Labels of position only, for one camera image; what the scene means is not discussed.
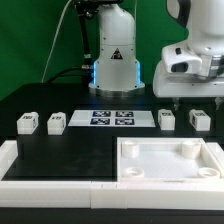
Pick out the white cable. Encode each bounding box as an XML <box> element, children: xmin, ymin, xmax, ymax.
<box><xmin>40</xmin><ymin>0</ymin><xmax>74</xmax><ymax>84</ymax></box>

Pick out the black cable with connector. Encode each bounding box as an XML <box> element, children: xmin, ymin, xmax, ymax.
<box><xmin>44</xmin><ymin>0</ymin><xmax>101</xmax><ymax>85</ymax></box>

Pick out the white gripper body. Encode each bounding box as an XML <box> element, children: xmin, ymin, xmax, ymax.
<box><xmin>153</xmin><ymin>62</ymin><xmax>224</xmax><ymax>98</ymax></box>

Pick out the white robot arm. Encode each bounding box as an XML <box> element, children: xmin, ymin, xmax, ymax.
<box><xmin>89</xmin><ymin>0</ymin><xmax>224</xmax><ymax>105</ymax></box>

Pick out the white U-shaped fence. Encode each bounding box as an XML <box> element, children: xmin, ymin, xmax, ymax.
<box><xmin>0</xmin><ymin>141</ymin><xmax>224</xmax><ymax>210</ymax></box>

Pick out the white square tabletop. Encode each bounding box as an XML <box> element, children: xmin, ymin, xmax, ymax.
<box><xmin>117</xmin><ymin>137</ymin><xmax>224</xmax><ymax>182</ymax></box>

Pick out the white marker sheet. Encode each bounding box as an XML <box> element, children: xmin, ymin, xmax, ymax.
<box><xmin>69</xmin><ymin>110</ymin><xmax>155</xmax><ymax>127</ymax></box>

